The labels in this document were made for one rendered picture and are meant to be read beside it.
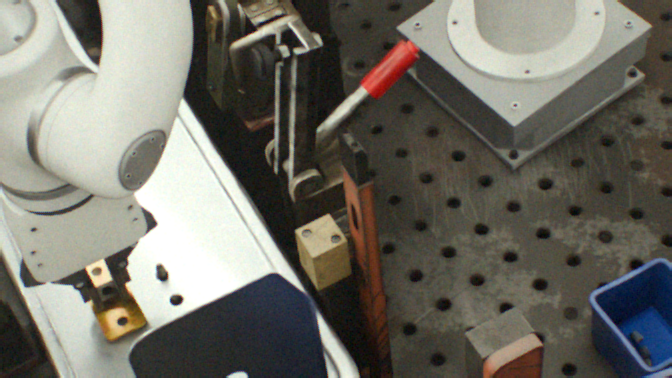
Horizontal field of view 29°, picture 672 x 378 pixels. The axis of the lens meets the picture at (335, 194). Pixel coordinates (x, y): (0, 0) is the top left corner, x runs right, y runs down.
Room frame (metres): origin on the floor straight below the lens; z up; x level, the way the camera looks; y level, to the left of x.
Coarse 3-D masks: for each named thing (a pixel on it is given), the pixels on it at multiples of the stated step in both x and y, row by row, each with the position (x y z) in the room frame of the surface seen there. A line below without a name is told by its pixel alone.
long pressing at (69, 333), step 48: (48, 0) 1.01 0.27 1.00; (192, 144) 0.79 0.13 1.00; (144, 192) 0.74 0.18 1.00; (192, 192) 0.74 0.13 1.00; (240, 192) 0.73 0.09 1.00; (0, 240) 0.72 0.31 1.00; (144, 240) 0.69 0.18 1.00; (192, 240) 0.68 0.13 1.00; (240, 240) 0.67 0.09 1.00; (48, 288) 0.65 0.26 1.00; (144, 288) 0.64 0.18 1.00; (192, 288) 0.63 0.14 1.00; (48, 336) 0.60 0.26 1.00; (96, 336) 0.60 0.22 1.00; (336, 336) 0.56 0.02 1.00
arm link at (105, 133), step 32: (128, 0) 0.61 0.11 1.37; (160, 0) 0.62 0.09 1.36; (128, 32) 0.59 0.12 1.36; (160, 32) 0.60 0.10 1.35; (192, 32) 0.63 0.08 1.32; (128, 64) 0.58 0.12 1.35; (160, 64) 0.59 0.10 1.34; (64, 96) 0.59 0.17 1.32; (96, 96) 0.57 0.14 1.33; (128, 96) 0.57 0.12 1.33; (160, 96) 0.58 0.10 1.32; (64, 128) 0.57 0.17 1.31; (96, 128) 0.56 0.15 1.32; (128, 128) 0.56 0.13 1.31; (160, 128) 0.57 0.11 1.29; (64, 160) 0.55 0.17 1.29; (96, 160) 0.54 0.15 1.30; (128, 160) 0.55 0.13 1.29; (96, 192) 0.54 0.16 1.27; (128, 192) 0.54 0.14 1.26
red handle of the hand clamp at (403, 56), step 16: (400, 48) 0.74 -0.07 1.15; (416, 48) 0.74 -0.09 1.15; (384, 64) 0.74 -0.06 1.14; (400, 64) 0.73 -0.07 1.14; (368, 80) 0.73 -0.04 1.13; (384, 80) 0.73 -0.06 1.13; (352, 96) 0.73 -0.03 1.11; (368, 96) 0.72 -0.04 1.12; (336, 112) 0.72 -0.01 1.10; (352, 112) 0.71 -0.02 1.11; (320, 128) 0.72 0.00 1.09; (336, 128) 0.71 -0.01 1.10; (320, 144) 0.70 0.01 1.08; (288, 160) 0.70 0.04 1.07
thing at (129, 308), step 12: (96, 264) 0.67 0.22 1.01; (96, 276) 0.65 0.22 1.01; (108, 276) 0.65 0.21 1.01; (96, 288) 0.63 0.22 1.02; (108, 288) 0.63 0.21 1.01; (108, 300) 0.62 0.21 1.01; (120, 300) 0.62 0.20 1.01; (132, 300) 0.62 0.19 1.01; (96, 312) 0.61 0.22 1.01; (108, 312) 0.61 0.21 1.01; (120, 312) 0.61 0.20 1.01; (132, 312) 0.61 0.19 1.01; (108, 324) 0.60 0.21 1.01; (132, 324) 0.60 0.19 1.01; (108, 336) 0.59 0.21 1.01; (120, 336) 0.59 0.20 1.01
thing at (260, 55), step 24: (288, 24) 0.72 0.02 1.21; (264, 48) 0.70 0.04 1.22; (288, 48) 0.70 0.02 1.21; (312, 48) 0.69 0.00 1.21; (264, 72) 0.68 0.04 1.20; (288, 72) 0.71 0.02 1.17; (312, 72) 0.69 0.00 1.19; (288, 96) 0.71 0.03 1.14; (312, 96) 0.69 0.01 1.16; (288, 120) 0.71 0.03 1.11; (312, 120) 0.69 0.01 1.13; (288, 144) 0.71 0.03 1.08; (312, 144) 0.69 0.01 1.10; (312, 168) 0.69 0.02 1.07
